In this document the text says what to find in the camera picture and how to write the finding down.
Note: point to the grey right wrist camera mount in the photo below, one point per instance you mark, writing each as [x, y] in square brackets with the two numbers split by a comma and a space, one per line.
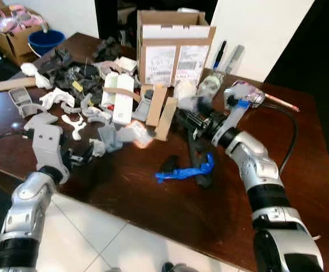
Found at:
[232, 116]

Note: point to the black marker pen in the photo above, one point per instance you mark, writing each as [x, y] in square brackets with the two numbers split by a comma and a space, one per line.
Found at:
[219, 55]

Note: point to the blue plastic bucket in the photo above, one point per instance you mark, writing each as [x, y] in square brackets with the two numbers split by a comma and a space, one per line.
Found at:
[45, 42]

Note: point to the clear bottle purple label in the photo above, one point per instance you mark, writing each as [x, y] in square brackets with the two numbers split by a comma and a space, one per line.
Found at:
[254, 95]

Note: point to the white rectangular box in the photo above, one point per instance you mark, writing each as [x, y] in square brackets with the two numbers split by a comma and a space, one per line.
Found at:
[123, 107]

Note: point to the cardboard box with shipping labels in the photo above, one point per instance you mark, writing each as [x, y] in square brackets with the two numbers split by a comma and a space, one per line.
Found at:
[176, 39]

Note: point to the white plastic bag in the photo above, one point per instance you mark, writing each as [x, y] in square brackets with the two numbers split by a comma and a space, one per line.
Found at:
[185, 92]

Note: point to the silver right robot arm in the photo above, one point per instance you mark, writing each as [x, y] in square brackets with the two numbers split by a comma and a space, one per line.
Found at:
[261, 164]

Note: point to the white crumpled tissue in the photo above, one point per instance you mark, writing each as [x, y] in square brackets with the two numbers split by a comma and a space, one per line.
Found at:
[34, 75]

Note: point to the white leaning board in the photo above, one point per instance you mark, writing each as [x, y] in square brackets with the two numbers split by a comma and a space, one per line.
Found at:
[255, 34]

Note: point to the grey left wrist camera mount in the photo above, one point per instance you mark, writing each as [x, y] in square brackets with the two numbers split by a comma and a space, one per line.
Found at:
[48, 144]

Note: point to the white printed plastic part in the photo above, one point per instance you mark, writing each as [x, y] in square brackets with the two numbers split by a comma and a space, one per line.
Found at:
[55, 99]

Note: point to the long black plastic bracket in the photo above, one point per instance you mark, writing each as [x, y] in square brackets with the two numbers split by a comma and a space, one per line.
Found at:
[201, 153]

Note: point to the orange pencil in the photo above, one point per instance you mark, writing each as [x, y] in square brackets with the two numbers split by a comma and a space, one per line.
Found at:
[282, 103]

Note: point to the brown cardboard strip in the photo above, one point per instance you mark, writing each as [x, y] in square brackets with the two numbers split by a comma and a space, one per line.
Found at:
[16, 84]
[165, 120]
[156, 105]

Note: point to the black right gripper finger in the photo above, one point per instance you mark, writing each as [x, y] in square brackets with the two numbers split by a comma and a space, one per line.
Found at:
[187, 118]
[203, 106]

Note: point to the clear plastic bottle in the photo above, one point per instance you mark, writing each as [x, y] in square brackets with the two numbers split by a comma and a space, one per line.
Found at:
[211, 86]

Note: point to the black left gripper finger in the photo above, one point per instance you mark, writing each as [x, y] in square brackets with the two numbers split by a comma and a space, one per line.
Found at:
[84, 148]
[84, 161]

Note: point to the white trash piece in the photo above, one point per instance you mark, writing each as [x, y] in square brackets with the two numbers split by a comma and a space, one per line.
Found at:
[97, 147]

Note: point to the open cardboard box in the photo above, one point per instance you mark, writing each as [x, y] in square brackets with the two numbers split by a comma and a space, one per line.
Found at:
[17, 48]

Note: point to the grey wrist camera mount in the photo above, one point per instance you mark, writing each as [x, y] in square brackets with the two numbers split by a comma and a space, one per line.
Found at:
[48, 144]
[232, 116]

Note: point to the small black plastic piece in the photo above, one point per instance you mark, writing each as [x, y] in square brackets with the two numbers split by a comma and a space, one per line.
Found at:
[169, 164]

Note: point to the white green carton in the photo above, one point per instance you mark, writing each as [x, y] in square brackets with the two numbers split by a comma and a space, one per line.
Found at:
[109, 82]

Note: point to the black crumpled bag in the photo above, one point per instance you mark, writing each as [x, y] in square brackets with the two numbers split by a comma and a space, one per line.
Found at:
[108, 50]

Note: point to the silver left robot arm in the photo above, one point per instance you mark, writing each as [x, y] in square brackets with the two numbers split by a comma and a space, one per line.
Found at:
[25, 207]

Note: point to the grey printed plastic part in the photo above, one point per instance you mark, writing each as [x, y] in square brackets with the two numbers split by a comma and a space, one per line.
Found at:
[22, 101]
[110, 137]
[39, 120]
[143, 105]
[95, 112]

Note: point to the white bone-shaped plastic part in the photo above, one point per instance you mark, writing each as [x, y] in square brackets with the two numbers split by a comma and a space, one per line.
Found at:
[74, 126]

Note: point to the pink plastic pack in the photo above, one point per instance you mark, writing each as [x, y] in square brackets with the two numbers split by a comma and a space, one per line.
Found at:
[17, 20]

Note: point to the white orange wrapper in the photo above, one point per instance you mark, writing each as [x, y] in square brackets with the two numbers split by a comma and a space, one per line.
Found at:
[136, 135]

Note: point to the black plastic parts pile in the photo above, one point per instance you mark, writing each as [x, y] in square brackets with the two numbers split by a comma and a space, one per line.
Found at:
[74, 71]

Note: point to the grey marker pen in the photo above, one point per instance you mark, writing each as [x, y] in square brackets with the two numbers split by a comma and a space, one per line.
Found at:
[234, 59]

